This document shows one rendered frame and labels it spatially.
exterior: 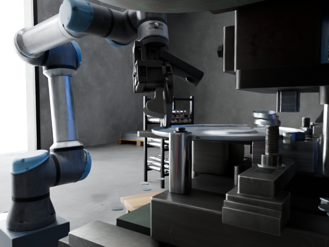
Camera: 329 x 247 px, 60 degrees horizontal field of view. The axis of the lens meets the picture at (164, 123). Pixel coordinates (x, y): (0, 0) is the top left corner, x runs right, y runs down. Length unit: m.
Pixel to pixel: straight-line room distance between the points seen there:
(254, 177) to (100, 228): 0.26
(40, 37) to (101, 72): 5.71
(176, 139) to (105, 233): 0.18
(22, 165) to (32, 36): 0.39
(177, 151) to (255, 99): 7.03
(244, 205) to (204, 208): 0.07
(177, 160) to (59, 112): 0.72
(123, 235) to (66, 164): 0.62
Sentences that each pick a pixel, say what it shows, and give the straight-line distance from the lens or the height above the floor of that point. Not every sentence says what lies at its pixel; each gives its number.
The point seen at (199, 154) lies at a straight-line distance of 0.56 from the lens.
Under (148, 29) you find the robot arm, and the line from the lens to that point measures 0.71.
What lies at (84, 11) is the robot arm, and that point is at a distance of 0.72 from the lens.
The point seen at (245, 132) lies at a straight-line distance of 0.54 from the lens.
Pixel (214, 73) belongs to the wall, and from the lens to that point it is 7.84.
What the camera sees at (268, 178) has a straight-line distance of 0.33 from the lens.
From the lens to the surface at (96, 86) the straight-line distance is 6.45.
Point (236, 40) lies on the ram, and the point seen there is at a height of 0.94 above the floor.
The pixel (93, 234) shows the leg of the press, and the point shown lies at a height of 0.64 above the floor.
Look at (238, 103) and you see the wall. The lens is 7.55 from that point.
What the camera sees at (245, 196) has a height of 0.74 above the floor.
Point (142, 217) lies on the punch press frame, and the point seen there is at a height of 0.64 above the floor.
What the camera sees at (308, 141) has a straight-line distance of 0.47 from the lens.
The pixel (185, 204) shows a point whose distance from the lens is 0.39.
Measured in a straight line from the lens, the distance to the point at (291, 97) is 0.53.
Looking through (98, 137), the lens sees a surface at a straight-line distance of 6.49.
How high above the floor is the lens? 0.83
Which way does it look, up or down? 3 degrees down
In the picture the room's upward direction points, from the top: straight up
